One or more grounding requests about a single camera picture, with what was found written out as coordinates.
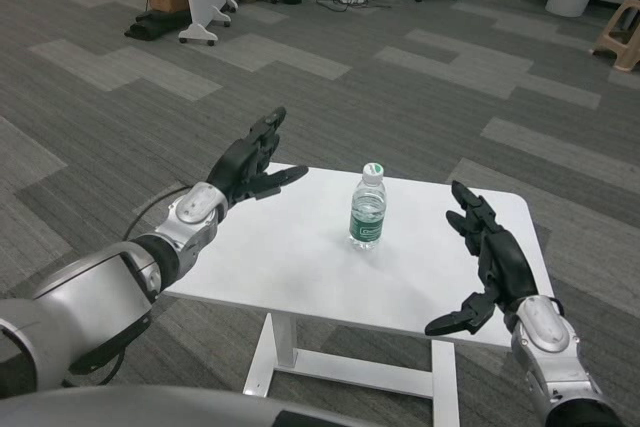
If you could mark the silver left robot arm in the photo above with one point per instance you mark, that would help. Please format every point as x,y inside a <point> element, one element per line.
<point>90,292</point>

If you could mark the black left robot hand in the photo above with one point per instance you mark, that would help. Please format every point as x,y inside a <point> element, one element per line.
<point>237,162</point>

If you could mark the silver robot chest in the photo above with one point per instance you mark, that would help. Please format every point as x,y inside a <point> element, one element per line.
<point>150,409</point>

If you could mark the beige plastic stool brown seat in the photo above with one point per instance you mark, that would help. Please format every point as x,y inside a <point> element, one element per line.
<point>622,42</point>

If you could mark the black bag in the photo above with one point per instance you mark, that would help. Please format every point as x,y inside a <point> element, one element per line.
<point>155,24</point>

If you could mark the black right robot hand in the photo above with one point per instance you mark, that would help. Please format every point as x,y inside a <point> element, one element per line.
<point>505,257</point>

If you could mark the small white table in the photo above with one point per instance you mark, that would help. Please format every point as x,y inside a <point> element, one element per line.
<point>300,257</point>

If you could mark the clear water bottle green label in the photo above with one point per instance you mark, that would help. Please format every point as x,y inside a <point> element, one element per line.
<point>368,212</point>

